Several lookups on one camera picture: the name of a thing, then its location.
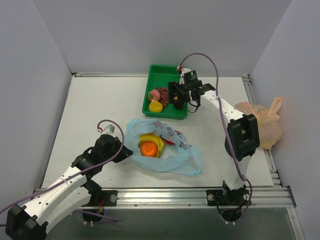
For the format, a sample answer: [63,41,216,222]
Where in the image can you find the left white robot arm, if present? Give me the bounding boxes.
[5,134,133,240]

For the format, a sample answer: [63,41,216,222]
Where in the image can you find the orange fruit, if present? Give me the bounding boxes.
[139,141,158,158]

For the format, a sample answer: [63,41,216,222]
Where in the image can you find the aluminium front rail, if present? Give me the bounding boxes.
[27,187,297,210]

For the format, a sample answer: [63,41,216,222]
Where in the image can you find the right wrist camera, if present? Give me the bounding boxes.
[177,66,191,85]

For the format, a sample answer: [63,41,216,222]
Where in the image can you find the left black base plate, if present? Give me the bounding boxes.
[85,190,118,208]

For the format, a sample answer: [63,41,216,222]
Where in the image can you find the purple cable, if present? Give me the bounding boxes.
[178,52,253,223]
[0,119,125,227]

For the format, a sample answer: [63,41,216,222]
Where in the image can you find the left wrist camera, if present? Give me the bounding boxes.
[97,124,115,135]

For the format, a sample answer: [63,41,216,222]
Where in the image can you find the yellow banana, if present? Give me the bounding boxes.
[138,133,165,158]

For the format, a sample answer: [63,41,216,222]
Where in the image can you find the blue printed plastic bag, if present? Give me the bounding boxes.
[124,119,203,177]

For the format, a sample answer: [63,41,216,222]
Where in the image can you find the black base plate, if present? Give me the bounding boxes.
[206,189,237,207]
[85,190,118,208]

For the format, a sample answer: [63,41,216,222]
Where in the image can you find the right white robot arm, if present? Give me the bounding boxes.
[168,68,260,205]

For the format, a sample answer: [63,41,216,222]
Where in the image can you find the peach fruit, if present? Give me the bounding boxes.
[147,89,161,102]

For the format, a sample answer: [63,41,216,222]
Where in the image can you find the orange plastic bag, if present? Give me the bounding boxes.
[235,97,283,150]

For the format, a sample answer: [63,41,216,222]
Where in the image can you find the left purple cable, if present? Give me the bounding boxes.
[0,119,125,227]

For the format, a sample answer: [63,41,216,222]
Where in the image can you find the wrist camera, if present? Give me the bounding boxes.
[177,66,191,85]
[97,124,115,135]

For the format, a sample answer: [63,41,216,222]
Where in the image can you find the yellow pear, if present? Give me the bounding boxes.
[148,98,163,113]

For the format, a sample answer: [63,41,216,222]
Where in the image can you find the green plastic tray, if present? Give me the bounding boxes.
[142,64,188,120]

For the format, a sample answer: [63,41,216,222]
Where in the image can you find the red apple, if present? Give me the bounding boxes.
[165,139,175,146]

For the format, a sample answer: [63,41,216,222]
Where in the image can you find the red grape bunch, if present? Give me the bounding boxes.
[156,87,169,109]

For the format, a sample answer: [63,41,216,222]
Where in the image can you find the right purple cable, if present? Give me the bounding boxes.
[178,52,253,223]

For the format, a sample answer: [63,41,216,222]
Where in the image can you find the dark mangosteen fruit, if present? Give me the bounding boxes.
[172,95,186,110]

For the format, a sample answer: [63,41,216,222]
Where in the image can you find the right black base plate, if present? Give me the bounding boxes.
[206,189,237,207]

